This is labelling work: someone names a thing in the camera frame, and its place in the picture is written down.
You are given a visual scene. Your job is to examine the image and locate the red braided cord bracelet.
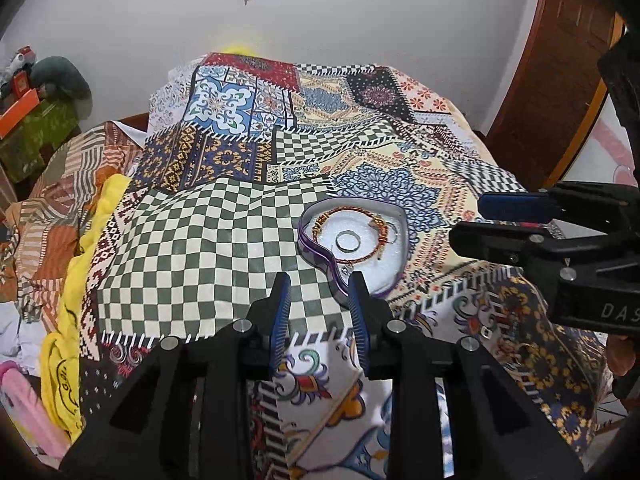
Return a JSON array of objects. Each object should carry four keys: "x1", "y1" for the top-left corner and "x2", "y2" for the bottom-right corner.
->
[{"x1": 310, "y1": 204, "x2": 392, "y2": 266}]

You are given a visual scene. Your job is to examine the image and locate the purple heart-shaped tin box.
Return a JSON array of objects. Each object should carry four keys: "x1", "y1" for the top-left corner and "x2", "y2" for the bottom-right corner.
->
[{"x1": 297, "y1": 196, "x2": 409, "y2": 304}]

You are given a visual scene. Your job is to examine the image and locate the silver ring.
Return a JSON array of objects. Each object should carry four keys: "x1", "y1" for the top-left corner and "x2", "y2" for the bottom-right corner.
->
[{"x1": 334, "y1": 228, "x2": 362, "y2": 254}]

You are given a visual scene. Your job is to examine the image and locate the white sliding wardrobe door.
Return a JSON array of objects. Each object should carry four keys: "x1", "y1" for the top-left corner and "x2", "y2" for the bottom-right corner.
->
[{"x1": 562, "y1": 96, "x2": 638, "y2": 186}]

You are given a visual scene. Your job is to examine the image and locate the yellow cloth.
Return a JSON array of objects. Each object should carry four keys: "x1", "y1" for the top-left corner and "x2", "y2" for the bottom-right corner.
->
[{"x1": 40, "y1": 174, "x2": 130, "y2": 442}]

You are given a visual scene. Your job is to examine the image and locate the pink cloth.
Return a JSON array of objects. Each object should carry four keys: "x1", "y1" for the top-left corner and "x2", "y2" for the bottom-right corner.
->
[{"x1": 1, "y1": 361, "x2": 70, "y2": 467}]

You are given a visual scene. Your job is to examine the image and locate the striped orange blanket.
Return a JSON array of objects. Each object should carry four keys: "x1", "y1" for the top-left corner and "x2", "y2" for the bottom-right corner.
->
[{"x1": 1, "y1": 122, "x2": 141, "y2": 332}]

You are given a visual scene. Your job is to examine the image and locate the colourful patchwork bed cover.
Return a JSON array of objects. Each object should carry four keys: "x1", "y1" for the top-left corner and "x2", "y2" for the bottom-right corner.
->
[{"x1": 78, "y1": 53, "x2": 606, "y2": 479}]

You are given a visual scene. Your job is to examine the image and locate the green patterned covered stand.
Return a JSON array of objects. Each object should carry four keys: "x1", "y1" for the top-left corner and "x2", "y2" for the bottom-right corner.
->
[{"x1": 1, "y1": 100, "x2": 78, "y2": 183}]

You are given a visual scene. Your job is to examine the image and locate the yellow object behind bed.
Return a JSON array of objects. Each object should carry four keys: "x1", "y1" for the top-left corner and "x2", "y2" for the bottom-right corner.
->
[{"x1": 220, "y1": 44, "x2": 257, "y2": 58}]

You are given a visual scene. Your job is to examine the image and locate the orange cardboard box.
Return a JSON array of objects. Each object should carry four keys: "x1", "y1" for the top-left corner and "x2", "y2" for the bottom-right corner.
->
[{"x1": 0, "y1": 89, "x2": 39, "y2": 139}]

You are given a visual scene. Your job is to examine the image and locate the grey stuffed cushion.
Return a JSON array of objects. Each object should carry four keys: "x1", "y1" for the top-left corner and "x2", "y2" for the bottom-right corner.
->
[{"x1": 29, "y1": 56, "x2": 91, "y2": 101}]

